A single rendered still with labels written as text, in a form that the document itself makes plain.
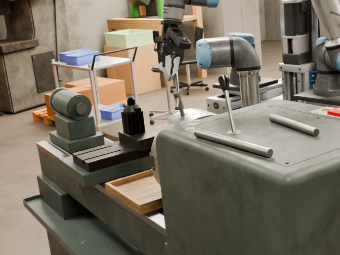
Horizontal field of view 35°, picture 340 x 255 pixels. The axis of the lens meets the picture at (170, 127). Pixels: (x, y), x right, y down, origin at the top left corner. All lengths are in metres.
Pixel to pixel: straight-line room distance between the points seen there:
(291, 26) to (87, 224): 1.36
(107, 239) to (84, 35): 7.54
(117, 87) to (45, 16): 1.75
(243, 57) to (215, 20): 6.99
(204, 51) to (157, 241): 0.74
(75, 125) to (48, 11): 5.57
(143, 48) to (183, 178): 6.68
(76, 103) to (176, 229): 1.30
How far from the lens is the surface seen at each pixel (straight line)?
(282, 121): 1.54
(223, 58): 2.12
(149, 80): 8.26
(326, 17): 2.07
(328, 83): 2.24
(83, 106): 2.80
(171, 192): 1.63
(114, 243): 2.54
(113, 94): 7.16
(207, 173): 1.42
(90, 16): 9.95
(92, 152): 2.43
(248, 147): 1.33
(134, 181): 2.26
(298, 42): 2.44
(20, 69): 8.01
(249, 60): 2.13
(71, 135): 2.84
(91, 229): 2.71
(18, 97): 8.01
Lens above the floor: 1.69
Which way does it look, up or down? 16 degrees down
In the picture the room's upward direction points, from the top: 6 degrees counter-clockwise
